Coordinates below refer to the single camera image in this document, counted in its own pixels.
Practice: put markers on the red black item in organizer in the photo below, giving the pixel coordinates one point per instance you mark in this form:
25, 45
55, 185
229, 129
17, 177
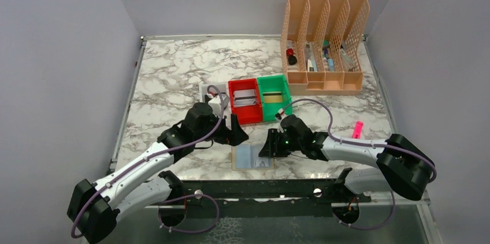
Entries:
291, 57

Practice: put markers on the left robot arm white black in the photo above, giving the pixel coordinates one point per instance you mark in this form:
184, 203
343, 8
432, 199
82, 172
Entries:
95, 208

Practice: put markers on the stationery items in organizer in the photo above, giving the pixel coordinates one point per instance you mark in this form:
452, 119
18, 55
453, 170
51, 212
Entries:
348, 63

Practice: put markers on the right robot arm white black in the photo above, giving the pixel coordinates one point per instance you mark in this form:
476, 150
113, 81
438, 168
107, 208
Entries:
393, 164

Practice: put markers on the red plastic bin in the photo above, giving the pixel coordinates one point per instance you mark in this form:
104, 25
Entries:
247, 114

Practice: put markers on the orange mesh file organizer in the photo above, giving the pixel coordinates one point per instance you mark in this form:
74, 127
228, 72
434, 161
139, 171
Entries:
319, 46

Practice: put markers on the green plastic bin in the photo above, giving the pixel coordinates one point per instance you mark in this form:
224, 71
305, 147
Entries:
273, 83

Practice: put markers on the pink highlighter marker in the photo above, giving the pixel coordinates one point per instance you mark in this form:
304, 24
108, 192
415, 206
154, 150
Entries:
357, 130

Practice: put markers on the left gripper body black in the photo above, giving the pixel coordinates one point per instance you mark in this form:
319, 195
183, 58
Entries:
229, 131

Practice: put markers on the silver credit card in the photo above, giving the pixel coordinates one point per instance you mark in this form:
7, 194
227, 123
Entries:
243, 98

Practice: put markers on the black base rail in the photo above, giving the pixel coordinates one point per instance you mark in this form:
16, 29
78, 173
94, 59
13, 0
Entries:
205, 199

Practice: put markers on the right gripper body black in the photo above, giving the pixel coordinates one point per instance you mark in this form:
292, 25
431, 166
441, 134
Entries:
274, 141

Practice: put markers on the gold credit card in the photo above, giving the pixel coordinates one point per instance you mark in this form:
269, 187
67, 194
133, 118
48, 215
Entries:
273, 97

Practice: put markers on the white plastic bin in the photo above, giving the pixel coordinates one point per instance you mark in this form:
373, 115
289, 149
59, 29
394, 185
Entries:
223, 88

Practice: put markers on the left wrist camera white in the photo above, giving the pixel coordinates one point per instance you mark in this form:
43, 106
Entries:
217, 103

